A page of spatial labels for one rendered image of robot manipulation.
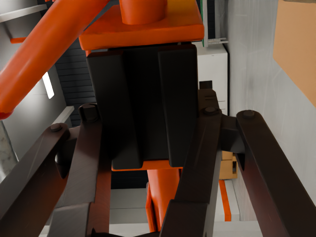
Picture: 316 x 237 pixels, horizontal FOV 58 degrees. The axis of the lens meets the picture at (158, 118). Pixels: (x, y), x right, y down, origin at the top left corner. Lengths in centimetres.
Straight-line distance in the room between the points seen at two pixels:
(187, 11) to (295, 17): 17
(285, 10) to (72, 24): 24
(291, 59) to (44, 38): 24
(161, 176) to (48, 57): 10
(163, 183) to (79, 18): 11
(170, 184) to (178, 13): 11
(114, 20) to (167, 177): 10
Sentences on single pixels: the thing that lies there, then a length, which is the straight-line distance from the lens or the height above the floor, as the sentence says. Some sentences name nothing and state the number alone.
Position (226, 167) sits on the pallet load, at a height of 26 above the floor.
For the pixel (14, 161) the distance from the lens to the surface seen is 674.
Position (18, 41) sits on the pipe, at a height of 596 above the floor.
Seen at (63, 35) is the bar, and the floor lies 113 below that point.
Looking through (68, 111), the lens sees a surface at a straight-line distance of 1201.
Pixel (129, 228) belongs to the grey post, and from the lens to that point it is 329.
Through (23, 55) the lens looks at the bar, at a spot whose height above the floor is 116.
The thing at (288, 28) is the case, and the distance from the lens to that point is 34.
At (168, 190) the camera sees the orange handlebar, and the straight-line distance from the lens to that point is 20.
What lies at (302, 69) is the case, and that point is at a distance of 30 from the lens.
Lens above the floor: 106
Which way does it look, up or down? 7 degrees up
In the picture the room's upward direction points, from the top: 94 degrees counter-clockwise
